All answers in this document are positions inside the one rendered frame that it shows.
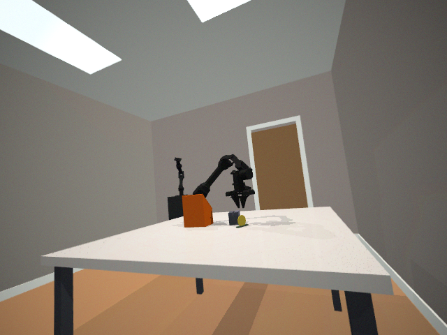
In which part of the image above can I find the gold coin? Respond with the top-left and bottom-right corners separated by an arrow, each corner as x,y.
237,215 -> 246,226

